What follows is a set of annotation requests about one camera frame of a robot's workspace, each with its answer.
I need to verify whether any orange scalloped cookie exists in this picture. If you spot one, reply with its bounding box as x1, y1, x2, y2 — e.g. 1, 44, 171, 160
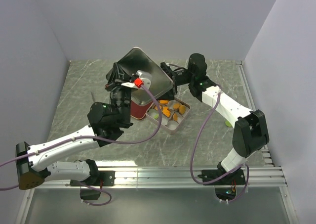
154, 105, 162, 111

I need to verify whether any red lacquer tray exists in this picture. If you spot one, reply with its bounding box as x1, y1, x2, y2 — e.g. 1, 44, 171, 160
130, 101, 152, 120

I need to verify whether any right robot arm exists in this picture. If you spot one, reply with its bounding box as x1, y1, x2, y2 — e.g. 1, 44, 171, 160
160, 53, 270, 185

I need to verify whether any round waffle cookie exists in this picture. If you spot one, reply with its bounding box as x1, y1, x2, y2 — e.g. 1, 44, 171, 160
178, 105, 186, 115

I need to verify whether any aluminium front rail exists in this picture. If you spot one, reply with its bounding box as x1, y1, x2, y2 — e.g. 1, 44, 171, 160
26, 166, 289, 190

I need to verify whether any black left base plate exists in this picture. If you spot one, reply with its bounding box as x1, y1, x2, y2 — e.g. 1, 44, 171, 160
82, 171, 115, 187

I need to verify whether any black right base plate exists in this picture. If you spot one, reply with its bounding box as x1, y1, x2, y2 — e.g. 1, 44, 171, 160
197, 169, 246, 185

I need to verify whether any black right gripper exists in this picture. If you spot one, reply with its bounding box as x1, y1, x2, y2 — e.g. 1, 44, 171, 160
153, 62, 195, 102

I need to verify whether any orange round cookie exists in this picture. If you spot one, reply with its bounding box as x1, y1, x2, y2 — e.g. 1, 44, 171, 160
173, 103, 180, 110

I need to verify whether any silver tin lid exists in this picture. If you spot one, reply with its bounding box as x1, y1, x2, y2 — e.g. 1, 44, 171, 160
117, 47, 173, 106

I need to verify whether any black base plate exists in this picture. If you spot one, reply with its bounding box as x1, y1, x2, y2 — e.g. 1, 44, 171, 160
82, 171, 115, 187
197, 169, 246, 185

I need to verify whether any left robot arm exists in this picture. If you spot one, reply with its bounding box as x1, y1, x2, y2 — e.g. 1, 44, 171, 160
16, 63, 142, 190

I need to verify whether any pink cookie tin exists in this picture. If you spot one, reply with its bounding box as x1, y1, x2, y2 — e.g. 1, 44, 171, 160
158, 98, 191, 134

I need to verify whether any orange fish cookie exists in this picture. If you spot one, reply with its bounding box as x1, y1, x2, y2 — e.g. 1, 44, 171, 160
159, 100, 169, 105

